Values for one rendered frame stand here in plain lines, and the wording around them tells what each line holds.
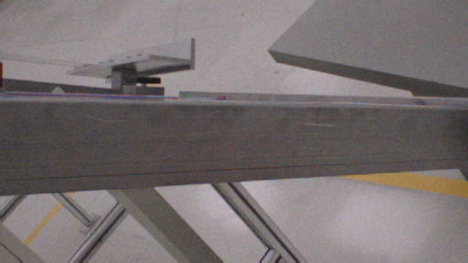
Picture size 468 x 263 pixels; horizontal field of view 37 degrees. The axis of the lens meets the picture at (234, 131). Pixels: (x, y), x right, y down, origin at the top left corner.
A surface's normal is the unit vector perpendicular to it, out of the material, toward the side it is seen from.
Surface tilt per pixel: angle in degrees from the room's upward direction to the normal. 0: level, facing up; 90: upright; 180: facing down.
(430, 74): 0
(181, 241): 90
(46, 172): 90
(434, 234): 0
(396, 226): 0
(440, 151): 90
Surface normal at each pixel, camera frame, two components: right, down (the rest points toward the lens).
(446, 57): -0.56, -0.69
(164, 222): 0.65, -0.03
